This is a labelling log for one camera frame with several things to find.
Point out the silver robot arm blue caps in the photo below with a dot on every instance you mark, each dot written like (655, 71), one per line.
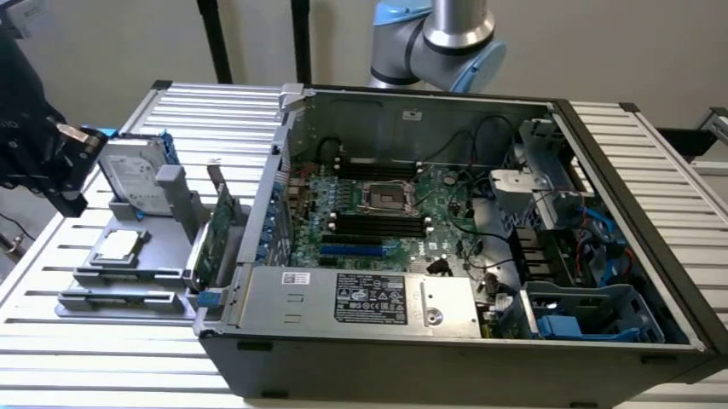
(454, 38)

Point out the grey metal disk bay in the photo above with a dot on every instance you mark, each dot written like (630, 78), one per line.
(546, 170)

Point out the grey power supply unit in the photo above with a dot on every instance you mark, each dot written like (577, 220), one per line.
(318, 302)

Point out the black expansion slot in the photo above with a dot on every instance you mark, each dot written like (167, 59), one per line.
(347, 260)

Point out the aluminium frame black bracket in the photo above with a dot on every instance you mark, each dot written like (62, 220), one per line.
(690, 142)

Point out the green RAM stick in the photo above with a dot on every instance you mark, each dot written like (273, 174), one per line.
(116, 297)

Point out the CPU socket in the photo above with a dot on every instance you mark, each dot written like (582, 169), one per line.
(387, 197)

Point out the blue expansion slot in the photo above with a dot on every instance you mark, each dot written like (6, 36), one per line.
(350, 249)

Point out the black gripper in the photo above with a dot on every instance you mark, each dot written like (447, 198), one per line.
(33, 140)

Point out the blue plastic drive cage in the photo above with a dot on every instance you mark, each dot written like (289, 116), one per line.
(591, 307)

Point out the green graphics card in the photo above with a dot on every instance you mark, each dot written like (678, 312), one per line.
(215, 238)

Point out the silver CPU chip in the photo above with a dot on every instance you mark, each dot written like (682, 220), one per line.
(120, 245)

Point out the green motherboard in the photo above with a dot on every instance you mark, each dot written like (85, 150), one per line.
(443, 221)

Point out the grey parts rack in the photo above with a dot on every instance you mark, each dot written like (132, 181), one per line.
(164, 243)

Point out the black pole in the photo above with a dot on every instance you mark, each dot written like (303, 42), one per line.
(215, 38)
(300, 38)

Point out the black open PC case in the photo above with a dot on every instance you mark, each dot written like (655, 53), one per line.
(398, 366)

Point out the blue case latch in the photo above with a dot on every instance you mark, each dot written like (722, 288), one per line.
(209, 298)

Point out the black RAM slot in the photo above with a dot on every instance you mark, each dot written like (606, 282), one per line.
(379, 217)
(379, 166)
(376, 232)
(376, 175)
(378, 171)
(378, 222)
(376, 227)
(380, 162)

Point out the silver hard disk blue bracket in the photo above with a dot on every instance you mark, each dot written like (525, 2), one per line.
(133, 174)

